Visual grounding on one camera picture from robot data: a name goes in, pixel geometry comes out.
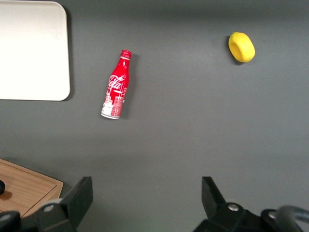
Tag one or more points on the wooden drawer cabinet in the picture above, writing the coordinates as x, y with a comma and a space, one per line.
26, 188

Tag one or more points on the red coke bottle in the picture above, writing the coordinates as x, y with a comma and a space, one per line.
118, 82

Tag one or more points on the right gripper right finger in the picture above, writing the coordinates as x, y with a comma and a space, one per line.
214, 205

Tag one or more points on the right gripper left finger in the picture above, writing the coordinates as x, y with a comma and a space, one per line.
77, 200

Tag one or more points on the cream plastic tray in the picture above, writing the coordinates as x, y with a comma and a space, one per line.
31, 53

